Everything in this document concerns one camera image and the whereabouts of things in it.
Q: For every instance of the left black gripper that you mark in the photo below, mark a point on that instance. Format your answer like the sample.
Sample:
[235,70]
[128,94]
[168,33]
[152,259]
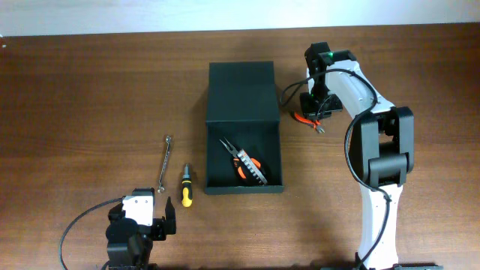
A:
[159,223]

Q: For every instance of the black open box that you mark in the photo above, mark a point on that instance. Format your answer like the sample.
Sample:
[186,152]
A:
[242,110]

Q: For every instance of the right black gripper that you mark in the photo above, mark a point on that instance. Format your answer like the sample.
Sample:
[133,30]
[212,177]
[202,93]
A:
[309,110]

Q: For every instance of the silver double ring wrench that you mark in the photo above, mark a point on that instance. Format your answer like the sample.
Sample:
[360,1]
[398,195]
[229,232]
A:
[168,141]

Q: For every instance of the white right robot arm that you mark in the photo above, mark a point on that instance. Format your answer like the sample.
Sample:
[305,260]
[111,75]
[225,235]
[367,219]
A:
[378,145]

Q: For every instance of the orange black long-nose pliers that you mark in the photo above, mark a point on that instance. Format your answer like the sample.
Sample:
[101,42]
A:
[240,168]

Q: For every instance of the orange screwdriver bit holder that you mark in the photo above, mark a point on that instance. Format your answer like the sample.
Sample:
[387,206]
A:
[253,167]

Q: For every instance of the small red cutting pliers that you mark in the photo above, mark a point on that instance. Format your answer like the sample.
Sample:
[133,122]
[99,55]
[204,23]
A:
[315,124]

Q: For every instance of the yellow black screwdriver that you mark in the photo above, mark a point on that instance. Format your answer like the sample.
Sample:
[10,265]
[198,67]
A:
[186,191]

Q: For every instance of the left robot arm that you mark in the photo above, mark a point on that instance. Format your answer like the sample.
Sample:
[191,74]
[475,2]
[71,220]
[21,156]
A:
[133,254]

